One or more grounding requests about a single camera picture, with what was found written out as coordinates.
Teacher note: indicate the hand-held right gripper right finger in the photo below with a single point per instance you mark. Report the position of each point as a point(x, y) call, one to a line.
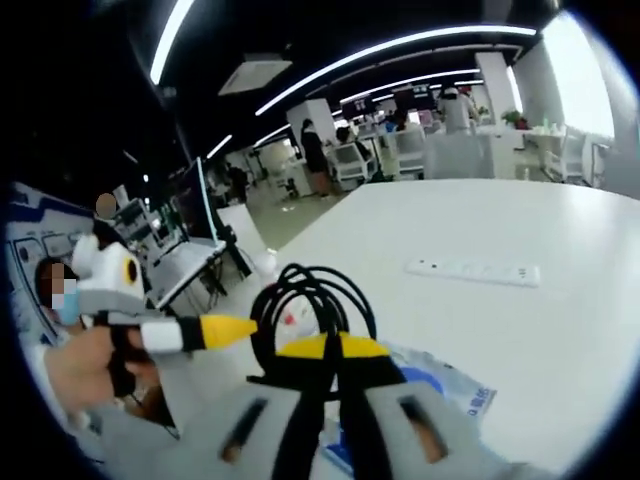
point(380, 410)

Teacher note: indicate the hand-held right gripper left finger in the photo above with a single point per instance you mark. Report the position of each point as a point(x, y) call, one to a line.
point(280, 400)

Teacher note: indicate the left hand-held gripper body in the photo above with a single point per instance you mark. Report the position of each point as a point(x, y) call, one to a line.
point(110, 270)

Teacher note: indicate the clear packet with blue oval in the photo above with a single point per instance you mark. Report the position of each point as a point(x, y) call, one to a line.
point(450, 400)

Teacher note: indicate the clear plastic bottle red label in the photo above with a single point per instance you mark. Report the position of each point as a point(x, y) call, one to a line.
point(267, 262)

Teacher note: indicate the white tabletop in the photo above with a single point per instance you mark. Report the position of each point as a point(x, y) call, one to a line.
point(500, 350)

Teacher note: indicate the person's left hand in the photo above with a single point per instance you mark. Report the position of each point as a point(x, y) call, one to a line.
point(80, 370)

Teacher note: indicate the white side desk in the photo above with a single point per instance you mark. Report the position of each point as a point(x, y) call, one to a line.
point(185, 270)

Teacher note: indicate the black tripod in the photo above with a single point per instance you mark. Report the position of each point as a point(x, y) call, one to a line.
point(237, 250)

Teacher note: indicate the dark computer monitor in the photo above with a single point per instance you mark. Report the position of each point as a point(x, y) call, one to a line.
point(192, 200)

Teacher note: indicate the white power strip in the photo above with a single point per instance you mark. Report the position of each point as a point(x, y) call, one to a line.
point(475, 272)

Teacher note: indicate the ceiling air conditioner unit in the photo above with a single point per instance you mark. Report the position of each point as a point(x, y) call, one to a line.
point(255, 77)

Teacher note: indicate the potted plant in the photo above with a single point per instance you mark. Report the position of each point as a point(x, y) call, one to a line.
point(515, 119)

